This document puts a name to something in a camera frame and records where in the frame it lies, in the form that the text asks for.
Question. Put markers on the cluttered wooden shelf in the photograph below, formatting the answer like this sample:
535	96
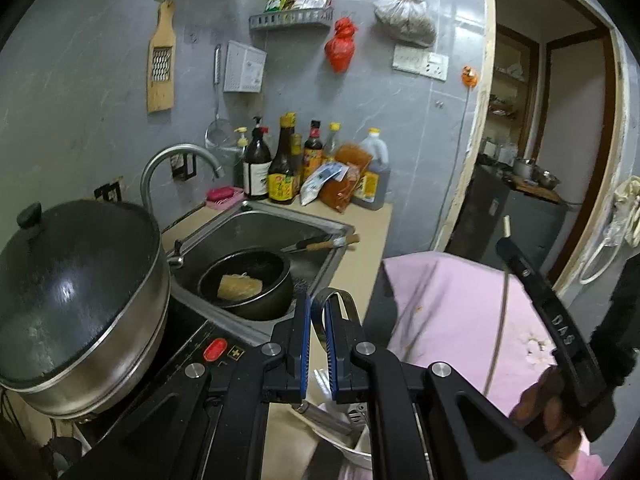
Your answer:
505	85

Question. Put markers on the wooden board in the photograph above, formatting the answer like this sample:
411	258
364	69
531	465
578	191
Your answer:
537	191

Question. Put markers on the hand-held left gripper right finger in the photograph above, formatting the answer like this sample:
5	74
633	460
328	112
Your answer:
331	355

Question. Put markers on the pink soap dish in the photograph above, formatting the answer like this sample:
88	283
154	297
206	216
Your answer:
225	196

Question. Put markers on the steel faucet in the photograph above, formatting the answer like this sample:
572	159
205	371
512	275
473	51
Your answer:
180	149

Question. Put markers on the wooden grater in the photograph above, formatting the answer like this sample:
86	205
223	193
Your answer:
161	90

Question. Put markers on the steel sink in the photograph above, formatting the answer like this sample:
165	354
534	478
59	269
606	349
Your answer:
280	225

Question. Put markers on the grey plastic bag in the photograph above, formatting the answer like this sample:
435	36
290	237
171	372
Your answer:
405	20

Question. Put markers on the large oil jug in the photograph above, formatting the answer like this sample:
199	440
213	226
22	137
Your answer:
375	180

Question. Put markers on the white hanging cloth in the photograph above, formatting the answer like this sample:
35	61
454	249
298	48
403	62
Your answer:
627	205

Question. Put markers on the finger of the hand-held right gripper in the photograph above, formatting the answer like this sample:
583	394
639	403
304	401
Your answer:
525	272

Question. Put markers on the steel mesh skimmer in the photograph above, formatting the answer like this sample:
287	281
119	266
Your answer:
220	135

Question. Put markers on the pale wooden door frame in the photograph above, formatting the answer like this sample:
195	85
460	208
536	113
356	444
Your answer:
477	135

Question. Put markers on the steel bowl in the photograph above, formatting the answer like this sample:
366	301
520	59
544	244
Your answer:
547	178

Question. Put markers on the dark cabinet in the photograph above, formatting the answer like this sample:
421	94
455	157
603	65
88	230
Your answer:
510	220

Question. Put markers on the clear bottle yellow cap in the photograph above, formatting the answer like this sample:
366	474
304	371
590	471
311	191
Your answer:
331	142

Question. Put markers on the person's right hand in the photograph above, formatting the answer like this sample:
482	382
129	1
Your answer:
545	405

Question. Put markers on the white wall switch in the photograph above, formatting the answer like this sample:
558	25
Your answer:
410	58

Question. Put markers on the red label sauce bottle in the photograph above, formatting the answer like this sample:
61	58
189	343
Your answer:
312	152

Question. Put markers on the orange brown packet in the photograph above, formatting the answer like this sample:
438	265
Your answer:
345	180

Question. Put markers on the orange wall hook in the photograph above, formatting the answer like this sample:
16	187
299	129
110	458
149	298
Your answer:
469	76

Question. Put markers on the steel wok with dark lid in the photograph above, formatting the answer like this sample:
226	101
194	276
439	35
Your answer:
75	285

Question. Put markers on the soy sauce bottle yellow label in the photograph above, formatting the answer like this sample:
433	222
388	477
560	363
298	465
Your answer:
282	180

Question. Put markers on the wooden chopstick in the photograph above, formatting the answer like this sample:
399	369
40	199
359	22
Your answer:
507	225

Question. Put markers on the white utensil holder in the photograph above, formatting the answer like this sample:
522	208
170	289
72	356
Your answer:
345	452

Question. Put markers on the black pot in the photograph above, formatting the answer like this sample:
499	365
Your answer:
272	280

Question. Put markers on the pink floral cloth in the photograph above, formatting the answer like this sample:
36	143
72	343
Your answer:
450	310

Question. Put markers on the white wall box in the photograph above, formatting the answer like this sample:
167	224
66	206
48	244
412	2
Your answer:
244	67

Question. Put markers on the small yellow pump bottle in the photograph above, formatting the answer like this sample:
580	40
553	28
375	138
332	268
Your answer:
240	165

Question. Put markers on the yellow sponge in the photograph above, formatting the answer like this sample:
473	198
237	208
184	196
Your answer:
240	287

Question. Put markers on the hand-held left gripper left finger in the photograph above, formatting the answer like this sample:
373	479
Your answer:
301	345

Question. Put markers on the white blue packet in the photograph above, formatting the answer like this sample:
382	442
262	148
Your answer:
320	182

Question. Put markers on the red plastic bag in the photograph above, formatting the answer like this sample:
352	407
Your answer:
341	47

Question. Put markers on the grey wall shelf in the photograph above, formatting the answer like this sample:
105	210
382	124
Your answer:
290	19

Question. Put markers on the black induction cooker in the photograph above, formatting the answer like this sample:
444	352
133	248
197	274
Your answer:
190	330

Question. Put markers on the dark pump bottle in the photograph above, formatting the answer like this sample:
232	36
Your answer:
256	170

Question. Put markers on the white wall socket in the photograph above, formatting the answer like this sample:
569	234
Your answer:
436	66

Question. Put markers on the small yellow cap bottle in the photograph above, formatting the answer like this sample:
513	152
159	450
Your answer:
296	152

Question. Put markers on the steel pot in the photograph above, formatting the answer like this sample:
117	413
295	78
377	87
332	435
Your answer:
524	167

